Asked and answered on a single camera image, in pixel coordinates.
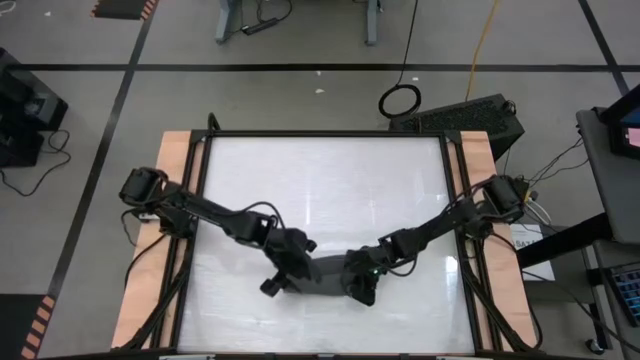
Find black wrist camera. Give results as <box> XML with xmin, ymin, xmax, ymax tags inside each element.
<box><xmin>367</xmin><ymin>247</ymin><xmax>396</xmax><ymax>276</ymax></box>
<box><xmin>277</xmin><ymin>232</ymin><xmax>306</xmax><ymax>261</ymax></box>

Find thin black cables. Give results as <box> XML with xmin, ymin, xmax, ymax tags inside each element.
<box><xmin>527</xmin><ymin>137</ymin><xmax>591</xmax><ymax>189</ymax></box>

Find black computer tower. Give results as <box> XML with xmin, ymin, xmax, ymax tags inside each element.
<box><xmin>388</xmin><ymin>93</ymin><xmax>526</xmax><ymax>162</ymax></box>

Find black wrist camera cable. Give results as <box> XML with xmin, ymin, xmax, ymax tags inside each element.
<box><xmin>234</xmin><ymin>200</ymin><xmax>286</xmax><ymax>231</ymax></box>
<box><xmin>384</xmin><ymin>252</ymin><xmax>419</xmax><ymax>279</ymax></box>

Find black left wrist camera cable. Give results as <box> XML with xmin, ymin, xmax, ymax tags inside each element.
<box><xmin>234</xmin><ymin>200</ymin><xmax>286</xmax><ymax>231</ymax></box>

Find black metal table frame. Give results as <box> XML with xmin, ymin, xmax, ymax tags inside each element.
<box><xmin>149</xmin><ymin>128</ymin><xmax>506</xmax><ymax>359</ymax></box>

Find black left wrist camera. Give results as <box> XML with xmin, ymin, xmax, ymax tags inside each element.
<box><xmin>277</xmin><ymin>232</ymin><xmax>306</xmax><ymax>261</ymax></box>

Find black cable bundle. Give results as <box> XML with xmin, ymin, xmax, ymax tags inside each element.
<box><xmin>462</xmin><ymin>259</ymin><xmax>544</xmax><ymax>351</ymax></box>
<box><xmin>119</xmin><ymin>232</ymin><xmax>199</xmax><ymax>351</ymax></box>

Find white paper sheet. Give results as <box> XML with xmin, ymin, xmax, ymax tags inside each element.
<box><xmin>509</xmin><ymin>222</ymin><xmax>556</xmax><ymax>282</ymax></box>

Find black equipment case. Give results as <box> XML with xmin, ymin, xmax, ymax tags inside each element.
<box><xmin>0</xmin><ymin>47</ymin><xmax>70</xmax><ymax>169</ymax></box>

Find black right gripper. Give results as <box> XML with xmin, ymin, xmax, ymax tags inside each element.
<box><xmin>342</xmin><ymin>244</ymin><xmax>396</xmax><ymax>307</ymax></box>

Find grey desk leg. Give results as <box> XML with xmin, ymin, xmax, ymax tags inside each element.
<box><xmin>215</xmin><ymin>0</ymin><xmax>241</xmax><ymax>45</ymax></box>
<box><xmin>366</xmin><ymin>0</ymin><xmax>384</xmax><ymax>47</ymax></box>

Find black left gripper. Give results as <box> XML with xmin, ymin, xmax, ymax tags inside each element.
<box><xmin>259</xmin><ymin>228</ymin><xmax>324</xmax><ymax>297</ymax></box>

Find keyboard with blue keys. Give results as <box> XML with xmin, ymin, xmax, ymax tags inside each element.
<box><xmin>610</xmin><ymin>263</ymin><xmax>640</xmax><ymax>329</ymax></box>

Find grey waffle-weave towel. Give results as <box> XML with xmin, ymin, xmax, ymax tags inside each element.
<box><xmin>287</xmin><ymin>253</ymin><xmax>361</xmax><ymax>298</ymax></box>

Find yellow hanging cable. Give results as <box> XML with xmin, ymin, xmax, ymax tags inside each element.
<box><xmin>464</xmin><ymin>0</ymin><xmax>501</xmax><ymax>101</ymax></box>

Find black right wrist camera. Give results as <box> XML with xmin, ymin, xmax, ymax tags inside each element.
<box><xmin>367</xmin><ymin>247</ymin><xmax>396</xmax><ymax>276</ymax></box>

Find grey side table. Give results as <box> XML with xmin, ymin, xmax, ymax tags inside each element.
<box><xmin>576</xmin><ymin>107</ymin><xmax>640</xmax><ymax>246</ymax></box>

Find black hanging cable with coil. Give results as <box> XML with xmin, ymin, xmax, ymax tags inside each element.
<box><xmin>377</xmin><ymin>0</ymin><xmax>423</xmax><ymax>120</ymax></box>

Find black stand beam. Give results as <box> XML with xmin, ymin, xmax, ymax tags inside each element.
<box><xmin>517</xmin><ymin>214</ymin><xmax>614</xmax><ymax>270</ymax></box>

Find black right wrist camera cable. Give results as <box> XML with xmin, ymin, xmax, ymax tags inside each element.
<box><xmin>384</xmin><ymin>252</ymin><xmax>419</xmax><ymax>279</ymax></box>

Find thin black floor cable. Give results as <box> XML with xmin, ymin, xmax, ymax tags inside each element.
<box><xmin>0</xmin><ymin>129</ymin><xmax>72</xmax><ymax>197</ymax></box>

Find black power strip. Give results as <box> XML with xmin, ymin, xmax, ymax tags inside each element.
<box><xmin>242</xmin><ymin>17</ymin><xmax>280</xmax><ymax>36</ymax></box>

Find black framed monitor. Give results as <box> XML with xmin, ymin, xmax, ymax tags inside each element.
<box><xmin>598</xmin><ymin>84</ymin><xmax>640</xmax><ymax>161</ymax></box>

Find hazard-striped black floor mat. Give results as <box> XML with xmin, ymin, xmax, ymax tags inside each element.
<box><xmin>0</xmin><ymin>293</ymin><xmax>57</xmax><ymax>360</ymax></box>
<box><xmin>91</xmin><ymin>0</ymin><xmax>160</xmax><ymax>21</ymax></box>

